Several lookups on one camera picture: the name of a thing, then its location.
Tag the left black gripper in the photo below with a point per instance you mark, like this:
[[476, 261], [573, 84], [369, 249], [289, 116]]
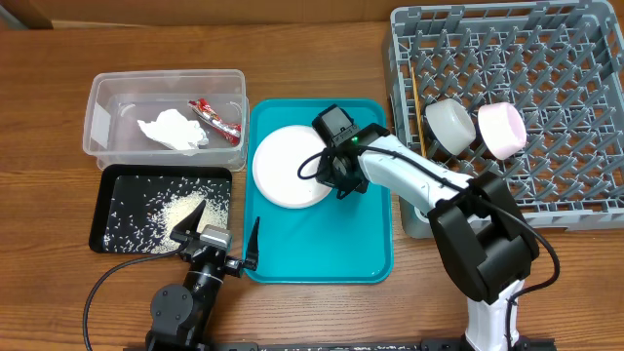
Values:
[[234, 265]]

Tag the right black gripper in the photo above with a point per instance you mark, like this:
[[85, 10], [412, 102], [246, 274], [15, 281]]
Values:
[[328, 175]]

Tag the large white plate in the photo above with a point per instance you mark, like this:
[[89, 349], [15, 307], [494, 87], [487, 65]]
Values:
[[275, 167]]

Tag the wooden chopstick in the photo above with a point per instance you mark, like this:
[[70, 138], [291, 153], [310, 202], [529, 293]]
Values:
[[419, 124]]

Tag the grey bowl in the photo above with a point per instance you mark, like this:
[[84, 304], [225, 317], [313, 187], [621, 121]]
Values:
[[451, 125]]

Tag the white napkin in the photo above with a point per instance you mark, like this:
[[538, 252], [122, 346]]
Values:
[[175, 131]]

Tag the red sauce packet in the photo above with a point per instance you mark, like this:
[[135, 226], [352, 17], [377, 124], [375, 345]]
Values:
[[230, 131]]

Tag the pink bowl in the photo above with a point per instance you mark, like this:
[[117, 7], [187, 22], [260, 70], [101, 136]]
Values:
[[502, 128]]

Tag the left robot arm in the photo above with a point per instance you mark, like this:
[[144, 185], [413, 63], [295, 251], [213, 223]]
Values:
[[180, 312]]

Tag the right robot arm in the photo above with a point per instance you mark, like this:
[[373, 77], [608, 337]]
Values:
[[485, 244]]

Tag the teal serving tray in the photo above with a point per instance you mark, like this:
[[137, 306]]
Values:
[[348, 241]]

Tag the spilled rice pile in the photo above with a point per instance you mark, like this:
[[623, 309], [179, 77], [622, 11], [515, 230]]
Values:
[[144, 209]]

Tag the black rectangular tray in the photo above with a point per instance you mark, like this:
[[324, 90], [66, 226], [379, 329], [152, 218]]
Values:
[[112, 172]]

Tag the clear plastic bin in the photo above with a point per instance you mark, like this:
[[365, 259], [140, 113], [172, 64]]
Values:
[[119, 101]]

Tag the grey dish rack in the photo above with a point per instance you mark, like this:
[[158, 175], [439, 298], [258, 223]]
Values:
[[560, 63]]

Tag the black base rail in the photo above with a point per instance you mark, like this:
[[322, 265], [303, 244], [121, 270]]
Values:
[[432, 344]]

